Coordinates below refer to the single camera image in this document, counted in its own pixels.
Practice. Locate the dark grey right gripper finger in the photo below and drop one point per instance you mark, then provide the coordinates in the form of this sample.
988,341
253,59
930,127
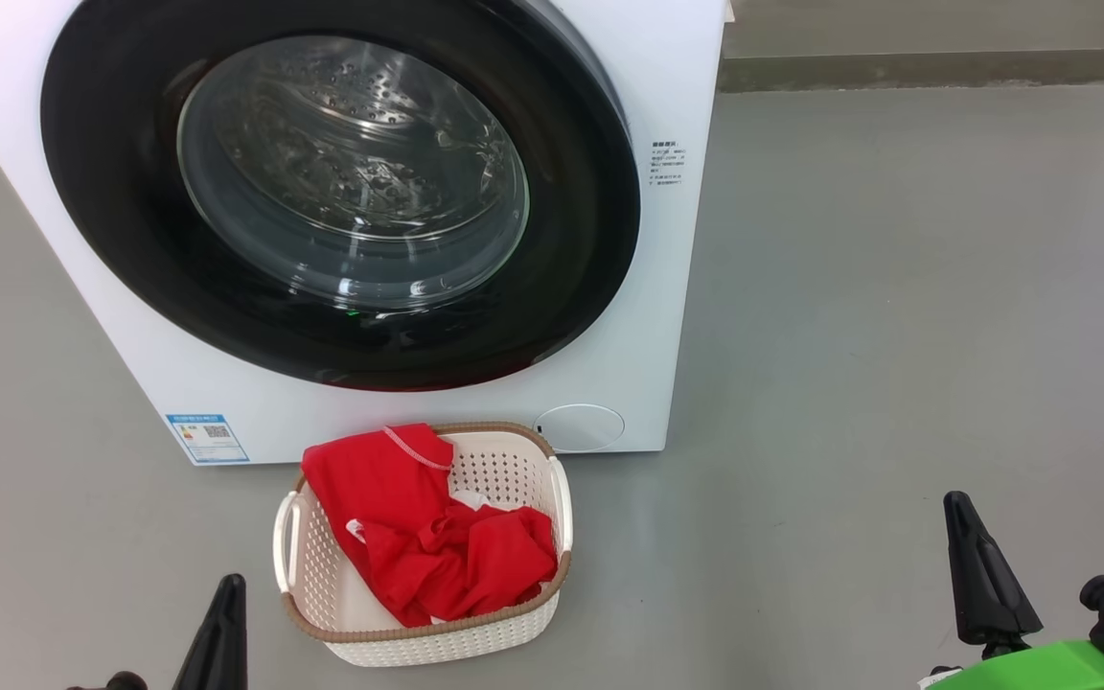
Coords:
969,594
1012,604

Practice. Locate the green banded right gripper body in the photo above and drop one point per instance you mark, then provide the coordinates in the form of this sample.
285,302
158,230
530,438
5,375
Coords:
1041,671

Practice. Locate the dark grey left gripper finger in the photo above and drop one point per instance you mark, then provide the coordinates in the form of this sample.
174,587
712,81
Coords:
229,642
193,671

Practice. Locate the red and white garment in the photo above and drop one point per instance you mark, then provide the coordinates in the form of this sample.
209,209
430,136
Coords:
418,546

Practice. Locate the round black glass washer door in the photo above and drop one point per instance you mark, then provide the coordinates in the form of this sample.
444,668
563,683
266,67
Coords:
111,192

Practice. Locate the cream perforated laundry basket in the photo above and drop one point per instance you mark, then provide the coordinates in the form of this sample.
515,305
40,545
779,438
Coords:
514,470

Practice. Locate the white front-load washing machine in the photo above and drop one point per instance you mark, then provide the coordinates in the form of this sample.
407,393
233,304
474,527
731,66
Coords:
667,287

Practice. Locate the blue energy label sticker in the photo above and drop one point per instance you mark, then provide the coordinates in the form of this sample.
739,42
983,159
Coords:
207,438

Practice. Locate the round white filter cover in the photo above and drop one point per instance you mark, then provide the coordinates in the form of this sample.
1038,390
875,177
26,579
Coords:
581,427

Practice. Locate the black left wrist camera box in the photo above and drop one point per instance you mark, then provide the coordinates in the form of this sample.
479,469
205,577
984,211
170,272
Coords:
116,682

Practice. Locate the grey wall baseboard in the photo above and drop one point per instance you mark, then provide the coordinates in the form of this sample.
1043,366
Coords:
945,70

